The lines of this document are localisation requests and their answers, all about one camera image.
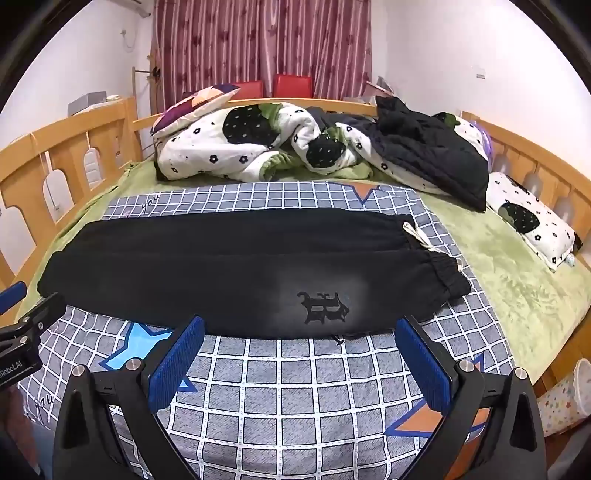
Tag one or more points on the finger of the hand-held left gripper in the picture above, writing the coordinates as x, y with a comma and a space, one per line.
11, 297
44, 311

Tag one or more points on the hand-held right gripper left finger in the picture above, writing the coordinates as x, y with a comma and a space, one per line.
178, 364

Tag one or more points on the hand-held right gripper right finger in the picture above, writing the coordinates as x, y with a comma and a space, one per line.
422, 364

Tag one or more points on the black pants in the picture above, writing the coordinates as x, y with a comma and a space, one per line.
207, 277

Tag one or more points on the grey grid star bedsheet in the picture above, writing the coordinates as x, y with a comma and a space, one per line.
277, 392

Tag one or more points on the green fleece bed cover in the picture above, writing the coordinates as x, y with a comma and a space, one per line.
508, 286

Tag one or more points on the star print trash bin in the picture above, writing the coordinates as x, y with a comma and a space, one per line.
561, 406

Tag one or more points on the white floral strawberry pillow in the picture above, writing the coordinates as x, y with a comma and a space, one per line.
531, 217

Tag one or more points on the black quilted jacket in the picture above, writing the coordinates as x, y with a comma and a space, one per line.
429, 157

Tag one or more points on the grey box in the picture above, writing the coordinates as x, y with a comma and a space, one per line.
92, 104

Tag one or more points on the white floral strawberry quilt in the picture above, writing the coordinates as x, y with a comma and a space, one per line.
194, 152

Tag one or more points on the purple plush item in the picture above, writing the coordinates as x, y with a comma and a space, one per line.
487, 138

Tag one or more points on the purple geometric pillow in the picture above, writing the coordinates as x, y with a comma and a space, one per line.
194, 106

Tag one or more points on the wooden coat rack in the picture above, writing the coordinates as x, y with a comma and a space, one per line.
154, 74

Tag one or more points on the red chair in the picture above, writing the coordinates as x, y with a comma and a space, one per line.
247, 90
293, 85

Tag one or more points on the white air conditioner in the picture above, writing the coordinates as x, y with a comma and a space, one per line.
134, 7

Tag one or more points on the red patterned curtain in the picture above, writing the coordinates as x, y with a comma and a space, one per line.
277, 41

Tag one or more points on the wooden bed frame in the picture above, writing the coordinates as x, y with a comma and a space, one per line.
74, 124

